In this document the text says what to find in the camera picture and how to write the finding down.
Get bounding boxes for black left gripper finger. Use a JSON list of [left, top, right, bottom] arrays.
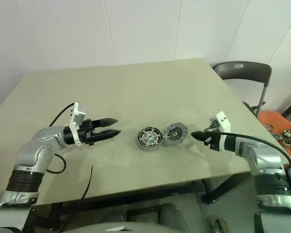
[[91, 117, 118, 129], [94, 130, 122, 144]]

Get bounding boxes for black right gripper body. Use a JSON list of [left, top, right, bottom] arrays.
[[203, 134, 222, 151]]

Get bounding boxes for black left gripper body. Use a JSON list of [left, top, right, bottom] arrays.
[[78, 118, 98, 147]]

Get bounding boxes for round motor stator base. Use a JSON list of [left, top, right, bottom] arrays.
[[162, 122, 190, 148]]

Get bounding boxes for spoked silver rotor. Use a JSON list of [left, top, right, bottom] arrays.
[[142, 130, 160, 145]]

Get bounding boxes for grey round motor housing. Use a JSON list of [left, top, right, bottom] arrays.
[[137, 126, 163, 151]]

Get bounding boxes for orange tray with parts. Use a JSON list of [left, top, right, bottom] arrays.
[[257, 111, 291, 156]]

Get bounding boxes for dark grey rounded shape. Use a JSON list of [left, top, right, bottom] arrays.
[[106, 210, 127, 223]]

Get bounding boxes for black folding chair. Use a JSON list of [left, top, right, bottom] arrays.
[[212, 61, 273, 115]]

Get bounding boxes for small metallic floor object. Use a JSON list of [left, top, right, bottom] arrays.
[[207, 217, 228, 233]]

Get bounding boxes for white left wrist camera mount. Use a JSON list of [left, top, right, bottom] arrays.
[[69, 101, 87, 146]]

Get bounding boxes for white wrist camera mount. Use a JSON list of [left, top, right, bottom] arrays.
[[69, 101, 87, 146], [209, 111, 231, 153]]

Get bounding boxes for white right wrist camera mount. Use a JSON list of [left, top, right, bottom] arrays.
[[209, 111, 231, 153]]

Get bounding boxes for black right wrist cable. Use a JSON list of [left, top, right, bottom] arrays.
[[205, 127, 291, 190]]

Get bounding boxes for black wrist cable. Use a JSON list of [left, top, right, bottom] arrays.
[[205, 127, 291, 190], [46, 102, 75, 175]]

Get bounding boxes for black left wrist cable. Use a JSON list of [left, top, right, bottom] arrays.
[[46, 102, 75, 175]]

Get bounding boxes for thin black hanging cable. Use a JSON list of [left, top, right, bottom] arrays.
[[81, 165, 94, 202]]

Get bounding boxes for black table frame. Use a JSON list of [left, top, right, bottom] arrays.
[[36, 178, 233, 219]]

